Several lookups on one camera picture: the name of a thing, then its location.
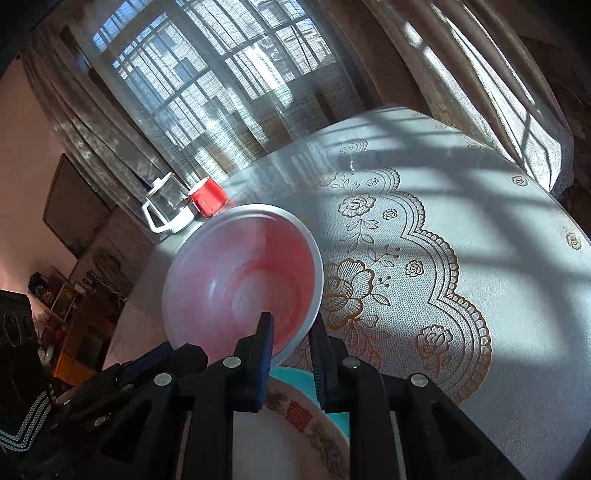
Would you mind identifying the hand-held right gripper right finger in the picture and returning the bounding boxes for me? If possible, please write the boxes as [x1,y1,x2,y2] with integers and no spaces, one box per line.
[308,322,528,480]

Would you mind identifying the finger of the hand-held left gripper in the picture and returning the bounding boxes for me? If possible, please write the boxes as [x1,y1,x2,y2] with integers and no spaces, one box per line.
[54,382,141,428]
[112,342,171,385]

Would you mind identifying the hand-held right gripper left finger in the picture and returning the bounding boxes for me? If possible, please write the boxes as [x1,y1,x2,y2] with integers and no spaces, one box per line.
[95,311,275,480]

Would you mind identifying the teal plate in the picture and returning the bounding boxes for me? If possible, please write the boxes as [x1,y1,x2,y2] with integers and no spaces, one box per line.
[269,367,352,433]

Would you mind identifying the red plastic bowl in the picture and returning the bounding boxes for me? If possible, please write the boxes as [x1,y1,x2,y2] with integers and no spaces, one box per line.
[161,204,324,363]

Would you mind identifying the white plate with red print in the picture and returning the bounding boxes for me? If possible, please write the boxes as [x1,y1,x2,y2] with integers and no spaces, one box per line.
[178,375,352,480]

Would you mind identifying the wooden shelf cabinet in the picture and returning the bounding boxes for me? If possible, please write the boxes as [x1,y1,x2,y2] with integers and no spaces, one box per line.
[27,271,123,386]

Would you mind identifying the white glass kettle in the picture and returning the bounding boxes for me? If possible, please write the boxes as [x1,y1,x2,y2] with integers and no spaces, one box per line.
[141,172,198,235]

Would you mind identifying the red mug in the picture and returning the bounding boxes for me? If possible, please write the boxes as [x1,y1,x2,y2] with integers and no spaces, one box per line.
[187,179,228,217]

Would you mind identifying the beige patterned curtain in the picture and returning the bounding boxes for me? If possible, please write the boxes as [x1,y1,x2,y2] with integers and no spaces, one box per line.
[364,0,576,197]
[21,34,188,197]

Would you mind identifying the sheer white curtain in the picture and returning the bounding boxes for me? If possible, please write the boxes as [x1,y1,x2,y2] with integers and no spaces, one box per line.
[85,0,386,188]

